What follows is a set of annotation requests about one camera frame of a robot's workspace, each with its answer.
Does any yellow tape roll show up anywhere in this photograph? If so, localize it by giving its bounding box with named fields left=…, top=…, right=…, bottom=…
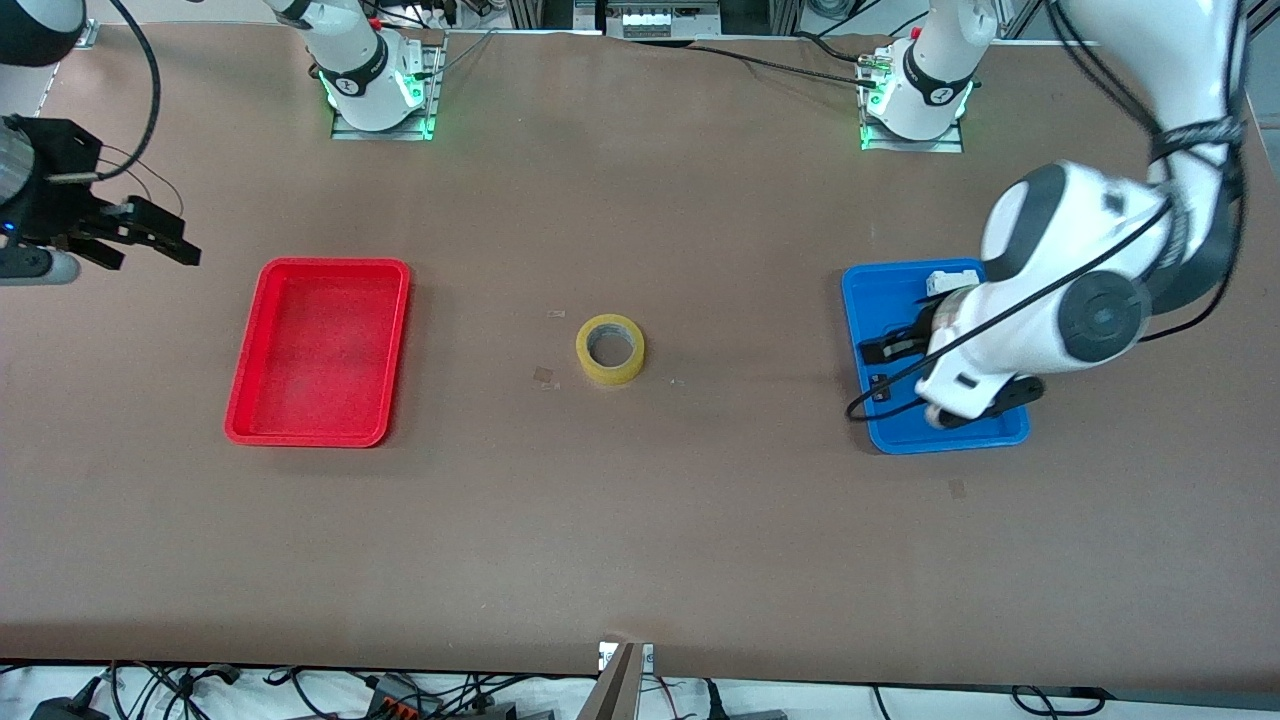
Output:
left=575, top=313, right=646, bottom=386

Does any white circuit breaker block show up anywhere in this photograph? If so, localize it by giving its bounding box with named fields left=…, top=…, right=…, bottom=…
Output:
left=925, top=268, right=986, bottom=299

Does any blue plastic tray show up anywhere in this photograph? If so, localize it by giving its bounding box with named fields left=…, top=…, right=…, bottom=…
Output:
left=841, top=258, right=1031, bottom=455

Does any red plastic tray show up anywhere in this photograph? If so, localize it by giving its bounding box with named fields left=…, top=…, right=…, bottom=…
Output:
left=224, top=258, right=412, bottom=448

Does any black power adapter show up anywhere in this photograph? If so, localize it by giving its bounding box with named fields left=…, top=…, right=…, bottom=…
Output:
left=30, top=695, right=109, bottom=720

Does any orange connector block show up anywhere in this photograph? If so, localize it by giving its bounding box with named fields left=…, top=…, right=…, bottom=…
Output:
left=366, top=688, right=441, bottom=720

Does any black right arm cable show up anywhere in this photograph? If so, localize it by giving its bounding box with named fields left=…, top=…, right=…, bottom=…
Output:
left=45, top=0, right=162, bottom=183

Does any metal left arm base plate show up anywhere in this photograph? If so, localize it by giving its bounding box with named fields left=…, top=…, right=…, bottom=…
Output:
left=860, top=60, right=966, bottom=153

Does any thick black table cable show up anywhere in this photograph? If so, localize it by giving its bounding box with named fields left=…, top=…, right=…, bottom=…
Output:
left=688, top=30, right=883, bottom=89

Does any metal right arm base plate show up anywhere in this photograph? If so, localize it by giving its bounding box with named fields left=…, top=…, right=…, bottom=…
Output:
left=330, top=35, right=443, bottom=141

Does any thin grey cable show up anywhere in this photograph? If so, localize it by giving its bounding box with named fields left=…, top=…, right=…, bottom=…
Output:
left=438, top=28, right=499, bottom=76

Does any black floor cable loop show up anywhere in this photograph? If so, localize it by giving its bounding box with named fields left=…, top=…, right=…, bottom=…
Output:
left=1010, top=685, right=1109, bottom=717

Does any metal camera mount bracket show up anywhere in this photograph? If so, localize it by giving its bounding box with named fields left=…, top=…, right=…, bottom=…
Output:
left=577, top=641, right=656, bottom=720

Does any aluminium frame structure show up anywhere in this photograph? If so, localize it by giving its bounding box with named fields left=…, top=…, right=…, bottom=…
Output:
left=505, top=0, right=801, bottom=39

